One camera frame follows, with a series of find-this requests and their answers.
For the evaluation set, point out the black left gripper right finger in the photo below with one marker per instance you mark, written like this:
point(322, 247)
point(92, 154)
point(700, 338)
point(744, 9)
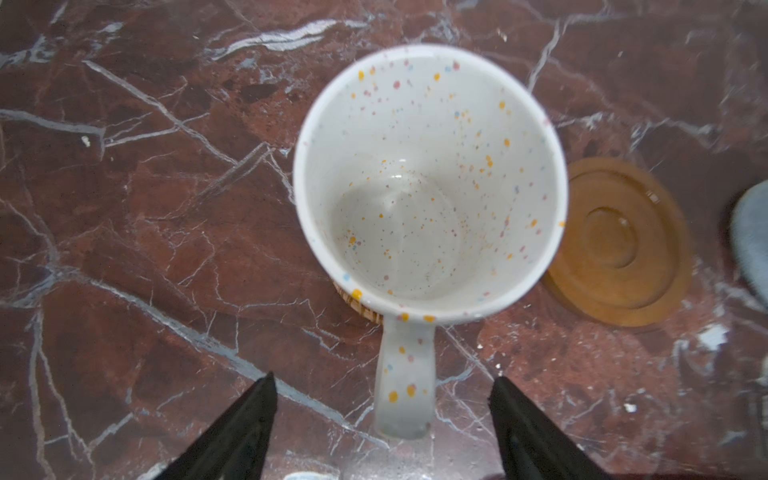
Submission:
point(531, 446)

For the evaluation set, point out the woven rattan coaster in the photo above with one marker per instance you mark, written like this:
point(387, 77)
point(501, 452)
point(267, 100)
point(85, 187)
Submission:
point(362, 310)

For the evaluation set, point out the white speckled mug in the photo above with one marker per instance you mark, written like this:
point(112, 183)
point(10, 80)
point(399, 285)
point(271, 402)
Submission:
point(431, 186)

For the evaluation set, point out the grey-blue woven coaster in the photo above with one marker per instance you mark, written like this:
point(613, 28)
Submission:
point(748, 237)

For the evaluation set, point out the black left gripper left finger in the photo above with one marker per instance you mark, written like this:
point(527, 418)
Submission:
point(235, 446)

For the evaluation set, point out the dark wooden round coaster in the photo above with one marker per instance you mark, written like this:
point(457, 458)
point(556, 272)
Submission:
point(625, 258)

